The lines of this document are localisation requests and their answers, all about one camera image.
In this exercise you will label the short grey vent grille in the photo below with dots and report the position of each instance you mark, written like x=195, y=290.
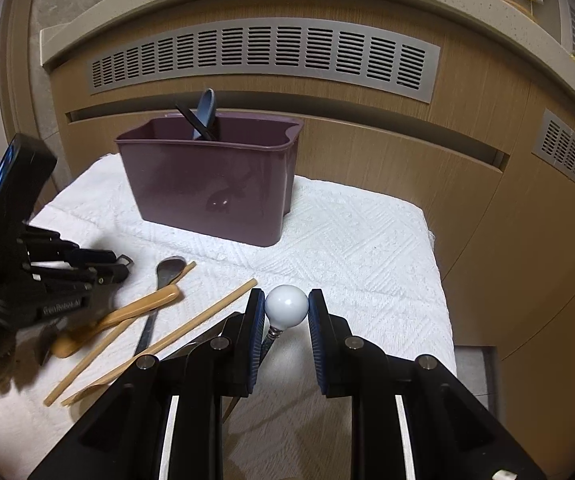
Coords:
x=567, y=152

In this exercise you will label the wooden cabinet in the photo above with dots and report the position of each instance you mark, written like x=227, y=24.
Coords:
x=417, y=170

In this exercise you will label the purple plastic utensil container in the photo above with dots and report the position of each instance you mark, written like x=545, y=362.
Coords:
x=207, y=175

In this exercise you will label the wooden chopstick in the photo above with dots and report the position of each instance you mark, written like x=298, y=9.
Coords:
x=202, y=317
x=117, y=332

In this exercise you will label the black plastic utensil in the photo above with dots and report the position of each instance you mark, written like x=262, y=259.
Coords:
x=190, y=119

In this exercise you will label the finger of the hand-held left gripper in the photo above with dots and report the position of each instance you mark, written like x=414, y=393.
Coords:
x=67, y=252
x=77, y=276

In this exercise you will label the wooden spoon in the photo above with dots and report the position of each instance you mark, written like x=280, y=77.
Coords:
x=127, y=312

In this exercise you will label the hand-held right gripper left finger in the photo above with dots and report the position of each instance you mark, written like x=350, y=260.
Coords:
x=253, y=340

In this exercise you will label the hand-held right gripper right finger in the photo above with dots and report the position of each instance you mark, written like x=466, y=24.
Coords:
x=316, y=345

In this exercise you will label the light wooden utensil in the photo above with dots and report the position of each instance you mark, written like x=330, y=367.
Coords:
x=98, y=392

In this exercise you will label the white ball-tipped metal utensil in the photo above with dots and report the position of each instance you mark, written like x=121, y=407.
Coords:
x=286, y=307

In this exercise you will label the metal spoon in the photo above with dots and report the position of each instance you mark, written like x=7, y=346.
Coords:
x=170, y=270

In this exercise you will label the blue plastic spoon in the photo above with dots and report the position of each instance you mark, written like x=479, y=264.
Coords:
x=206, y=105

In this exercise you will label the long grey vent grille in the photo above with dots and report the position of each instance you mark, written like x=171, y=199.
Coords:
x=262, y=30

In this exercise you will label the white textured towel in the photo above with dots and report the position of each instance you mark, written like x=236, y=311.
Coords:
x=357, y=240

